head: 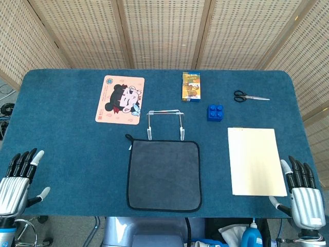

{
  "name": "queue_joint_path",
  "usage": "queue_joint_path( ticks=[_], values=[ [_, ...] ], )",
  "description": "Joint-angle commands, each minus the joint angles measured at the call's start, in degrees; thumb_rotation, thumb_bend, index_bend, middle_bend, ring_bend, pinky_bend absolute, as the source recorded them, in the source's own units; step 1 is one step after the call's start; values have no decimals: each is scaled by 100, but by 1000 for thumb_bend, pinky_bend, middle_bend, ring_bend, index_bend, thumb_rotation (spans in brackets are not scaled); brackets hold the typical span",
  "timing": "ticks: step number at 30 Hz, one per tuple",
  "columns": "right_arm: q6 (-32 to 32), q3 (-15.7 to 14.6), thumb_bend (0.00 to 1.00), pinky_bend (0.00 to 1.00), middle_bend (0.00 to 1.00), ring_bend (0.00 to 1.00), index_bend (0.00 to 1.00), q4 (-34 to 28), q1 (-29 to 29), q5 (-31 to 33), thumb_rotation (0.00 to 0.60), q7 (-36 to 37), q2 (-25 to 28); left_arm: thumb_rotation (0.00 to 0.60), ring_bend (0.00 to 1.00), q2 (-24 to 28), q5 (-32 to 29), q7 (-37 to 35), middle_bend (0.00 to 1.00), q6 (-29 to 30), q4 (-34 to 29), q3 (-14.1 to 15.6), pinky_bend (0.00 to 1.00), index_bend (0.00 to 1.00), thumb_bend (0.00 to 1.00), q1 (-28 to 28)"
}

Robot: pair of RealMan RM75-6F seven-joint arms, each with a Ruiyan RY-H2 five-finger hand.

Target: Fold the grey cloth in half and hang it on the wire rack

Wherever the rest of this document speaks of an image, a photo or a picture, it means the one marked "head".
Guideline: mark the yellow orange card box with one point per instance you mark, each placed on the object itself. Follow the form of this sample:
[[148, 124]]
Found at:
[[191, 87]]

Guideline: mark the pink cartoon girl mouse pad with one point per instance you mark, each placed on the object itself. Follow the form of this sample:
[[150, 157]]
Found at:
[[120, 97]]

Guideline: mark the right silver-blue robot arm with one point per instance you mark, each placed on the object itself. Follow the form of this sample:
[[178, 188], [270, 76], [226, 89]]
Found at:
[[313, 243]]

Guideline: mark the blue plastic item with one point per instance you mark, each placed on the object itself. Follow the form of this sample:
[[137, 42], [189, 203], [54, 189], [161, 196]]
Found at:
[[208, 243]]

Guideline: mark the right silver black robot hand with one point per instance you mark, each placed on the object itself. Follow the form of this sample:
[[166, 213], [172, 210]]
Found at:
[[307, 205]]

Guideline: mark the white crumpled cloth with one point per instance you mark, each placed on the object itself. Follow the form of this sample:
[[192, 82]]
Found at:
[[232, 232]]

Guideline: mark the blue felt table cover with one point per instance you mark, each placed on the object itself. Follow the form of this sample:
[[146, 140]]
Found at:
[[64, 154]]

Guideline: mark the silver-blue robot torso base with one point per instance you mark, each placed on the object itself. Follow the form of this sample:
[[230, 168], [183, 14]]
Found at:
[[144, 231]]

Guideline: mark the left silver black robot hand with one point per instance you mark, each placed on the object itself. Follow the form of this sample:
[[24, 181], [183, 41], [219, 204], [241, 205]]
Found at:
[[14, 190]]

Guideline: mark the blue building block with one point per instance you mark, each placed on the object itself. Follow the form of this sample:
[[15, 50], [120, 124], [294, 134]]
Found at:
[[215, 113]]

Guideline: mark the woven bamboo folding screen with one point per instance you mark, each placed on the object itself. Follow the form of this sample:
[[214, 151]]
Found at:
[[164, 31]]

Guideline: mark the chrome stool frame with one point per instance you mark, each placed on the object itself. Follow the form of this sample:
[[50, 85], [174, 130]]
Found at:
[[25, 226]]

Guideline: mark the blue bottle white cap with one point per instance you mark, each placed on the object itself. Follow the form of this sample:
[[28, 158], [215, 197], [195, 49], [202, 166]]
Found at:
[[252, 238]]

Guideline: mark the grey and blue cloth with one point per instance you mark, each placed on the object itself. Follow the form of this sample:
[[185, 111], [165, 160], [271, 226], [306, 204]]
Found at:
[[164, 175]]

